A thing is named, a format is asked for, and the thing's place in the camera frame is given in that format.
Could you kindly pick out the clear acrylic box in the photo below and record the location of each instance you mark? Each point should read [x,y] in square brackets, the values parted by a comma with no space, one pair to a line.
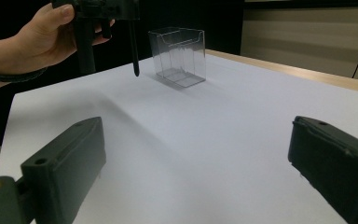
[180,56]

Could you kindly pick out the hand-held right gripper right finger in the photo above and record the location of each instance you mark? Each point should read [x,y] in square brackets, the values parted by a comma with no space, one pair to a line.
[335,161]

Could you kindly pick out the white table sheet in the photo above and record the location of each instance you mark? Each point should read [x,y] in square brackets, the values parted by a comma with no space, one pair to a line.
[199,140]

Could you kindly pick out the black pen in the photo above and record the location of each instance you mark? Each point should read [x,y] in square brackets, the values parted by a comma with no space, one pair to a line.
[134,49]

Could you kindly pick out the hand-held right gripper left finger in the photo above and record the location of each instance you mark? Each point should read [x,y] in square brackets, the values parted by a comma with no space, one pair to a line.
[65,168]

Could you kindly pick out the black curtain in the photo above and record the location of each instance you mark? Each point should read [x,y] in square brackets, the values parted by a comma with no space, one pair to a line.
[183,18]

